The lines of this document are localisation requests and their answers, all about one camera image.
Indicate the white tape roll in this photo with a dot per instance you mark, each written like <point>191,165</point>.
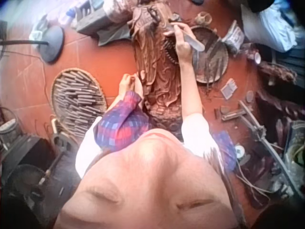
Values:
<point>239,151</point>

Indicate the grey round stand base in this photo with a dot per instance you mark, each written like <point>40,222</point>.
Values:
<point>51,44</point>

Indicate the grey metal hand tool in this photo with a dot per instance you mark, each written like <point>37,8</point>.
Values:
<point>232,114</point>

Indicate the person's right hand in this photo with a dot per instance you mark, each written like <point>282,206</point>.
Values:
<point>183,47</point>

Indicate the round woven tray with tools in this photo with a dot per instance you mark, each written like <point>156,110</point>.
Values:
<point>212,57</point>

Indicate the small flat printed packet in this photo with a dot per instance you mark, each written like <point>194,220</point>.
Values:
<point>228,88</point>

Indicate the white printed packet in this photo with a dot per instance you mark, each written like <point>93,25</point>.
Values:
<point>234,34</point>

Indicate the person's left hand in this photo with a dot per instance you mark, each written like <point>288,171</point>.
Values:
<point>127,85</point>

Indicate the small white cup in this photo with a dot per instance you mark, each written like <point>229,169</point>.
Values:
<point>257,57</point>

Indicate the black stand pole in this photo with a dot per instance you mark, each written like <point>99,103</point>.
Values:
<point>22,43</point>

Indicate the white cloth bundle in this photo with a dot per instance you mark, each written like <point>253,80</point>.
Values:
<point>269,26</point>

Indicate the black box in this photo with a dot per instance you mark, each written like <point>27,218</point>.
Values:
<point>23,155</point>

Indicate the crumpled plastic bag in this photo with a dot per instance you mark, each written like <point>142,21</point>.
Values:
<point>38,31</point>

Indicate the clear plastic bottle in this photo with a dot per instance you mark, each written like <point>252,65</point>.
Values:
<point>60,15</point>

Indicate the long grey metal bar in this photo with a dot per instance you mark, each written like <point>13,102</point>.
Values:
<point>267,143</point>

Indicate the dark carved wood piece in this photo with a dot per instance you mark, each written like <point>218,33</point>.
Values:
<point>277,72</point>

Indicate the woven basket of chisels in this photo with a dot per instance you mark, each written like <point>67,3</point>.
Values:
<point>77,102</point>

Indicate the small round grey disc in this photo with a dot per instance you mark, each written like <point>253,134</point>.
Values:
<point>250,96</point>

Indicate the grey block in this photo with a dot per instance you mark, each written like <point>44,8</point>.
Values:
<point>95,17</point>

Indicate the carved brown wooden statue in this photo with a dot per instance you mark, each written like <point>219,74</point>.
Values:
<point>156,78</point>

